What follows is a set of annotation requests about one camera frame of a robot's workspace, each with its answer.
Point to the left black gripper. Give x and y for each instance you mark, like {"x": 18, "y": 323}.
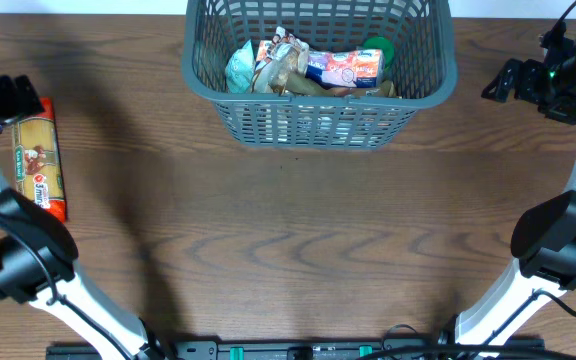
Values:
{"x": 23, "y": 105}

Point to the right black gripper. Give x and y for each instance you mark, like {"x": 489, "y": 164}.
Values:
{"x": 526, "y": 81}

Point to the red spaghetti packet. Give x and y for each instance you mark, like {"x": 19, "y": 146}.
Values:
{"x": 38, "y": 172}

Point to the green lid jar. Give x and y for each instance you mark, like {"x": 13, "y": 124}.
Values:
{"x": 383, "y": 44}

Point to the kleenex tissue multipack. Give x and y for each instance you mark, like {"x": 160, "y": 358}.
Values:
{"x": 356, "y": 69}

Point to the gold foil bag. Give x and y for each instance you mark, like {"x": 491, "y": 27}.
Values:
{"x": 305, "y": 86}

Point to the white brown snack pouch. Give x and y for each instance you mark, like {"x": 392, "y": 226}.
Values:
{"x": 278, "y": 58}

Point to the teal white small packet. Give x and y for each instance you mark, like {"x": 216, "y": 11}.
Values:
{"x": 239, "y": 70}

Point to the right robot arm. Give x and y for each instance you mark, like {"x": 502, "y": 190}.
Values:
{"x": 543, "y": 243}

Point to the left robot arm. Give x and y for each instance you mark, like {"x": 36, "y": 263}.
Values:
{"x": 39, "y": 261}

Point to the grey plastic basket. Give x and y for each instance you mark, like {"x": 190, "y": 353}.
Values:
{"x": 423, "y": 71}

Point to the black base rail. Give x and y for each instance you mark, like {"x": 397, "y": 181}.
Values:
{"x": 210, "y": 350}

